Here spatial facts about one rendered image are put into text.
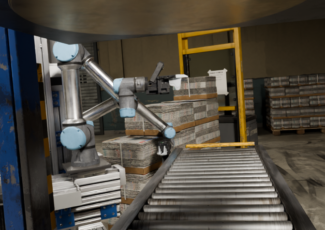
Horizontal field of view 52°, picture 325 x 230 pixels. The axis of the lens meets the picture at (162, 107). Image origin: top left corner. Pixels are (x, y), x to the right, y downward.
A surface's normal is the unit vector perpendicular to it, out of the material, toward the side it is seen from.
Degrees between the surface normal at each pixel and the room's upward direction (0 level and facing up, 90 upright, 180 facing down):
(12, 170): 90
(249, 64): 90
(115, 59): 90
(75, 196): 90
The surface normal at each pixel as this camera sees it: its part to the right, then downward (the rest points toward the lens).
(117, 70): -0.18, 0.07
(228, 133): -0.52, 0.08
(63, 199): 0.40, 0.02
